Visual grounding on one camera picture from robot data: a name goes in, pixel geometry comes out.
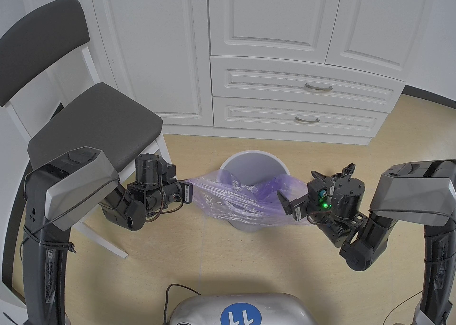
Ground purple plastic bag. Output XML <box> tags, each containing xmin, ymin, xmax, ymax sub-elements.
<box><xmin>187</xmin><ymin>170</ymin><xmax>313</xmax><ymax>228</ymax></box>

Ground crumpled black plastic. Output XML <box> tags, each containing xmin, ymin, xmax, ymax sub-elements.
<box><xmin>331</xmin><ymin>162</ymin><xmax>357</xmax><ymax>180</ymax></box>

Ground black cable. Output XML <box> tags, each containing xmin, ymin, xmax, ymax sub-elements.
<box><xmin>385</xmin><ymin>290</ymin><xmax>425</xmax><ymax>325</ymax></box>
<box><xmin>163</xmin><ymin>284</ymin><xmax>204</xmax><ymax>325</ymax></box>

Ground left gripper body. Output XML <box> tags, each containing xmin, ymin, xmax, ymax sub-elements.
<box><xmin>157</xmin><ymin>180</ymin><xmax>195</xmax><ymax>211</ymax></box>

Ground white chair grey cushions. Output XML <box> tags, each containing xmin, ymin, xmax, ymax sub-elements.
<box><xmin>0</xmin><ymin>0</ymin><xmax>185</xmax><ymax>259</ymax></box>

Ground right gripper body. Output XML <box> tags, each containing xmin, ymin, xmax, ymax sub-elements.
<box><xmin>290</xmin><ymin>194</ymin><xmax>336</xmax><ymax>225</ymax></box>

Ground white trash bin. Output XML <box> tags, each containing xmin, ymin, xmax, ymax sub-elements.
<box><xmin>219</xmin><ymin>150</ymin><xmax>291</xmax><ymax>234</ymax></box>

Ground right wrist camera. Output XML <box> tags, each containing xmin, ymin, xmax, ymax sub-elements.
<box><xmin>307</xmin><ymin>177</ymin><xmax>336</xmax><ymax>207</ymax></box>

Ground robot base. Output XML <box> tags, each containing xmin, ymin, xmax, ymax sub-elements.
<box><xmin>170</xmin><ymin>293</ymin><xmax>319</xmax><ymax>325</ymax></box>

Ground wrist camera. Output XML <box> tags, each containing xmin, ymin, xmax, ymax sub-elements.
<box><xmin>307</xmin><ymin>177</ymin><xmax>336</xmax><ymax>207</ymax></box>
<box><xmin>160</xmin><ymin>162</ymin><xmax>178</xmax><ymax>185</ymax></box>

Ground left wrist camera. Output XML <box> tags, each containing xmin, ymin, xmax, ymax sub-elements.
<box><xmin>160</xmin><ymin>162</ymin><xmax>178</xmax><ymax>185</ymax></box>

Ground white wardrobe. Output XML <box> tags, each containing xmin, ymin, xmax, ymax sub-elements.
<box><xmin>19</xmin><ymin>0</ymin><xmax>433</xmax><ymax>146</ymax></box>

